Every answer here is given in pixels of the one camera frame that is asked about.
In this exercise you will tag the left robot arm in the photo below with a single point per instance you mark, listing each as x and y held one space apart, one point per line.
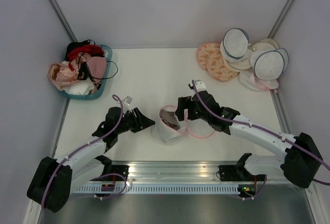
56 179

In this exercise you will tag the aluminium side rail right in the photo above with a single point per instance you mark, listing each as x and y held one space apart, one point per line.
280 111

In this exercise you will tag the floral peach laundry bag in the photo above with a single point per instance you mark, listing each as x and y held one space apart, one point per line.
205 51

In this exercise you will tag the white mesh bag pink zipper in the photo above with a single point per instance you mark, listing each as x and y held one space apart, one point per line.
197 129

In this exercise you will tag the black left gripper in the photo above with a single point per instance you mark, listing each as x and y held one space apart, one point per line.
141 122

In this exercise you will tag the teal plastic basket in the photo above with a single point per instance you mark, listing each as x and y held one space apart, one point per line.
98 87

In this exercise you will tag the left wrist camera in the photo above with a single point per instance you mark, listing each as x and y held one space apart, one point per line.
127 100

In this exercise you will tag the large white bag blue trim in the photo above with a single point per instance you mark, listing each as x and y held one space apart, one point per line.
269 64

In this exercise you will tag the mauve bra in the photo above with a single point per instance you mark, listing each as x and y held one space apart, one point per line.
169 118

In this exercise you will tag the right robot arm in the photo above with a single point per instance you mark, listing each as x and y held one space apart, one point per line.
295 157

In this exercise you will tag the black bra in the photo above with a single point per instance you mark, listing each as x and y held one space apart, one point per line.
82 59

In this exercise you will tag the aluminium frame post left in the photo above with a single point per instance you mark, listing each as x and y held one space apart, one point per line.
63 20

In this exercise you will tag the flat white bag pink trim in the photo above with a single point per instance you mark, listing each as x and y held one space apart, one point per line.
248 79

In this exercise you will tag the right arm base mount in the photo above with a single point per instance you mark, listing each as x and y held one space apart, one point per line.
231 173

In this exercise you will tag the red lace bra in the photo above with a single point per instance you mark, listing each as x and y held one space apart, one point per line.
92 50

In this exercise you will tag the aluminium frame post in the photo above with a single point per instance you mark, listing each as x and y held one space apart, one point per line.
63 20
281 17

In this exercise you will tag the white mesh bag blue trim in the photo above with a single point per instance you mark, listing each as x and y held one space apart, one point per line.
235 44

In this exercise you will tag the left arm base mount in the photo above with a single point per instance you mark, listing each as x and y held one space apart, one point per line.
102 172

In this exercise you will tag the white slotted cable duct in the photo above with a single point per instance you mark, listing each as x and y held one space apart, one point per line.
96 188

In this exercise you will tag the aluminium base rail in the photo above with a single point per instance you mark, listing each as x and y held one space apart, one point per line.
150 172

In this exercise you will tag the dusty pink bra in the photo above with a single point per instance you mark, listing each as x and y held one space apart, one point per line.
96 67

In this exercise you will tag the peach satin bra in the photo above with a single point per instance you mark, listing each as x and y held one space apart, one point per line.
62 75

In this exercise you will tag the cream laundry bag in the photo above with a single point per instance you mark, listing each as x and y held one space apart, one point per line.
244 62

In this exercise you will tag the white bra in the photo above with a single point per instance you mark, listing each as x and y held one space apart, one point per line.
79 88

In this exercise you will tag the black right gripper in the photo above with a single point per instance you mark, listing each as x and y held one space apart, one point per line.
183 103

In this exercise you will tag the aluminium frame post right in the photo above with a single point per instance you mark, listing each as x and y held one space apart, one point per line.
281 17

